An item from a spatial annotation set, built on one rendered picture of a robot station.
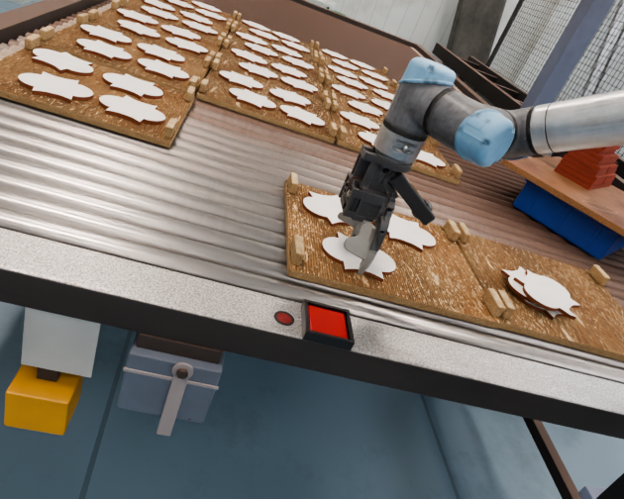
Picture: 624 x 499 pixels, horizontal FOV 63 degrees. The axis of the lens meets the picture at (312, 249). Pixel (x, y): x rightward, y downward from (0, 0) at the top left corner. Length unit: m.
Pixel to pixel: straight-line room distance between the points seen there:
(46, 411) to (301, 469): 1.05
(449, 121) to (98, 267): 0.53
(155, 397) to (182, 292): 0.17
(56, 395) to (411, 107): 0.69
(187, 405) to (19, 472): 0.87
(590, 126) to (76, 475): 1.45
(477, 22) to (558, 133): 6.19
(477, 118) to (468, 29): 6.24
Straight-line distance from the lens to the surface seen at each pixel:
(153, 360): 0.77
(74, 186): 0.95
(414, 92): 0.80
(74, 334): 0.80
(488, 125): 0.74
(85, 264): 0.77
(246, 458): 1.73
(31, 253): 0.78
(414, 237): 1.11
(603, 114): 0.81
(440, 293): 0.97
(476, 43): 7.03
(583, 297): 1.31
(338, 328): 0.77
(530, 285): 1.14
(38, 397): 0.88
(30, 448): 1.68
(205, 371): 0.77
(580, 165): 1.84
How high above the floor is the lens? 1.38
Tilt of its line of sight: 30 degrees down
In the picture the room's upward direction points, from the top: 23 degrees clockwise
